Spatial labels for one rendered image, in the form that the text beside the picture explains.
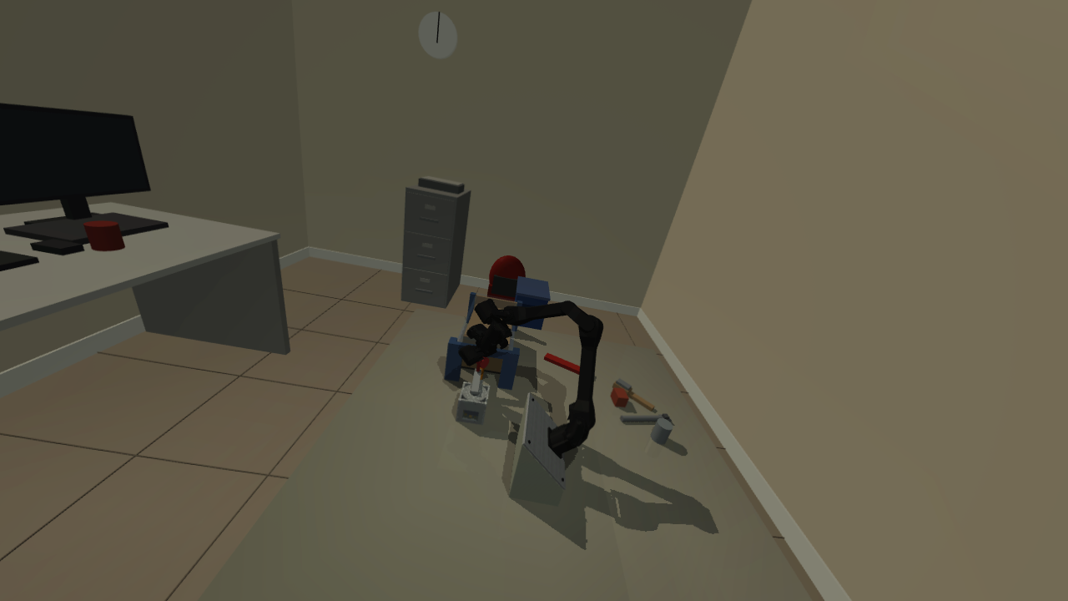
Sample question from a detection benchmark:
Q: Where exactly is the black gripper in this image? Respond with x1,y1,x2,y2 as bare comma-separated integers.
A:
458,331,508,366

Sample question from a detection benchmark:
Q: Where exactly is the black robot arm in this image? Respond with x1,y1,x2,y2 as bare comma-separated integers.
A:
466,299,603,459

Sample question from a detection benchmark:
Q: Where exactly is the grey cylinder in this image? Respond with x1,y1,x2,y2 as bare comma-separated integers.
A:
651,418,673,445

